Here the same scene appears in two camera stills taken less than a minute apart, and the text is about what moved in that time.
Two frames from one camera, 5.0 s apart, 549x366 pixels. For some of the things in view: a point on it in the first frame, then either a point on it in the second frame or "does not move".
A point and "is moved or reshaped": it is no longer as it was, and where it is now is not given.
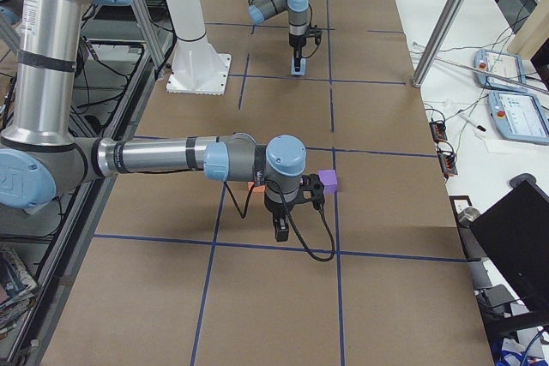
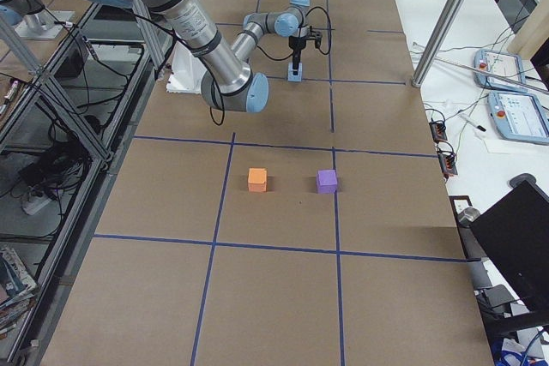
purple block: (328, 177) does not move
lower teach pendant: (520, 117) does not move
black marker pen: (473, 123) does not move
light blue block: (303, 67) is moved or reshaped
